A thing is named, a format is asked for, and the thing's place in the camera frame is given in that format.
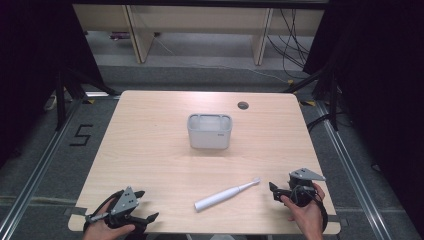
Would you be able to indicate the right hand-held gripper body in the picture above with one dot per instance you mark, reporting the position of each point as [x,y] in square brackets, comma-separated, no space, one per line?
[301,186]

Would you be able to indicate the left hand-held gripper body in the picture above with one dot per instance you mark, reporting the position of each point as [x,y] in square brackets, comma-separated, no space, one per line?
[124,204]

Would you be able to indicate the white electric toothbrush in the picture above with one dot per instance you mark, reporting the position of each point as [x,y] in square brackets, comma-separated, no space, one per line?
[220,197]

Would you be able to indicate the white plastic organizer box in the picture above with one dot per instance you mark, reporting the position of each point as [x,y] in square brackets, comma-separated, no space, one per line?
[209,136]

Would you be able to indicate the person's left hand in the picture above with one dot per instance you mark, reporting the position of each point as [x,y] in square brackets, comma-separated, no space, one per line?
[103,228]

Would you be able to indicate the person's right hand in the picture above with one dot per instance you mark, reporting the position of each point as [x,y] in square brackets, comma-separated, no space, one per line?
[308,218]

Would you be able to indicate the black metal stand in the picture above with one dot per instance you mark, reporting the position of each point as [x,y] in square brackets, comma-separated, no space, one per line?
[61,100]
[331,100]

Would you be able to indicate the dark curtain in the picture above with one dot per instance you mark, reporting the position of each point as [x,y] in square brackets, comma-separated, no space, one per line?
[380,83]
[33,66]

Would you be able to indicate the light wooden shelf unit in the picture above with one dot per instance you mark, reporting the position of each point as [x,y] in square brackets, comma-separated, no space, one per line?
[200,23]

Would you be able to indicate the metal floor rail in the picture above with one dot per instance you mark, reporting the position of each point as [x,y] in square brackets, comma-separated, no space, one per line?
[36,173]
[353,173]

